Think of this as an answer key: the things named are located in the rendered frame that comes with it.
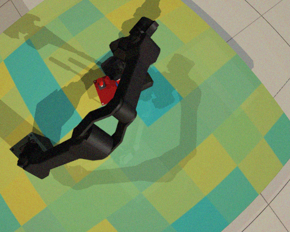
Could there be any red circuit board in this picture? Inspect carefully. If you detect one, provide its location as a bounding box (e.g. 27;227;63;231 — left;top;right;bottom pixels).
93;75;120;106

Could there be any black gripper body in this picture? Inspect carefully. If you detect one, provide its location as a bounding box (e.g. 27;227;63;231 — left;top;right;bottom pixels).
109;37;154;91

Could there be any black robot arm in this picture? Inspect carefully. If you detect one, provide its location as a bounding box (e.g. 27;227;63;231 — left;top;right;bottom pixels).
17;16;160;179

